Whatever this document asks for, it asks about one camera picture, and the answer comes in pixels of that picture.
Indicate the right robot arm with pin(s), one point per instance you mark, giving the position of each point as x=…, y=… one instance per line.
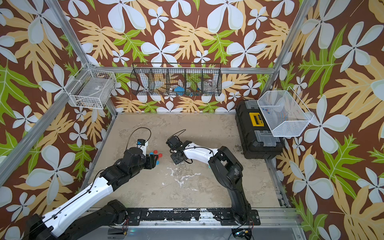
x=227, y=170

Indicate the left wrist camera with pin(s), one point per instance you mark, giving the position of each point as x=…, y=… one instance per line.
x=141, y=143

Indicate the white mesh basket right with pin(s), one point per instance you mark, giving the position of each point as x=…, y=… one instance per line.
x=285, y=113

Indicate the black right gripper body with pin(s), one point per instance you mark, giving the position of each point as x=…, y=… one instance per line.
x=175, y=158

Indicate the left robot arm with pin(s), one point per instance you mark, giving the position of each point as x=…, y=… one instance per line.
x=67, y=221

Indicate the black wire basket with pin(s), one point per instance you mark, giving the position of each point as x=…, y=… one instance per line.
x=165, y=79

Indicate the black toolbox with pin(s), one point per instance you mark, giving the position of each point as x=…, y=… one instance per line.
x=257, y=140

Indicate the white wire basket left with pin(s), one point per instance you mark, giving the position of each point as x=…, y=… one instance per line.
x=91, y=88

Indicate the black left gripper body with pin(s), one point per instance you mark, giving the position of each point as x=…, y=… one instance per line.
x=150, y=162

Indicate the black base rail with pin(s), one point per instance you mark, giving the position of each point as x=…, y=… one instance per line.
x=222, y=216

